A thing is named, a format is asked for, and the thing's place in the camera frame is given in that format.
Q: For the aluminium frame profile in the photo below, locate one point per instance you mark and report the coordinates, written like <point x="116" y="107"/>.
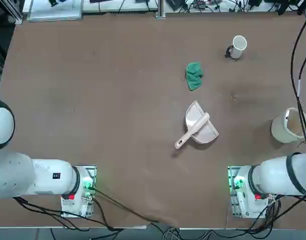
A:
<point x="16" y="11"/>

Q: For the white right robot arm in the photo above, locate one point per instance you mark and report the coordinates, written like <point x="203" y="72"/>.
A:
<point x="273" y="177"/>

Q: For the beige plastic dustpan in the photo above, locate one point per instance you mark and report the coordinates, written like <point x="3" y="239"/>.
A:
<point x="205" y="130"/>

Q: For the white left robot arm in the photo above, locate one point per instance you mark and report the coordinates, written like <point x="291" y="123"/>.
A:
<point x="42" y="180"/>

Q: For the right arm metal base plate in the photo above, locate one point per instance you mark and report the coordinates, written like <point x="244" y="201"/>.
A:
<point x="231" y="175"/>

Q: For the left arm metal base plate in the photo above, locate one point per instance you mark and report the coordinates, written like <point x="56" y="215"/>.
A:
<point x="91" y="172"/>

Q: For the aluminium post with bracket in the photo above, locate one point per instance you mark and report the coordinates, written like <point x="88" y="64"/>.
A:
<point x="161" y="8"/>

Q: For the beige hand brush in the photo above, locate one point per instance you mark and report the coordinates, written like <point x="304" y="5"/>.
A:
<point x="192" y="131"/>

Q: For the green cloth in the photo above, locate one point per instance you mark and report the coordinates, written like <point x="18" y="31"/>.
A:
<point x="194" y="75"/>

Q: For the cream bin with flip lid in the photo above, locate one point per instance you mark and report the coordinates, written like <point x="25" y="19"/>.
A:
<point x="284" y="130"/>

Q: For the clear flat box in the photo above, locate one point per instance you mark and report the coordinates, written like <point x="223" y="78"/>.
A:
<point x="55" y="12"/>

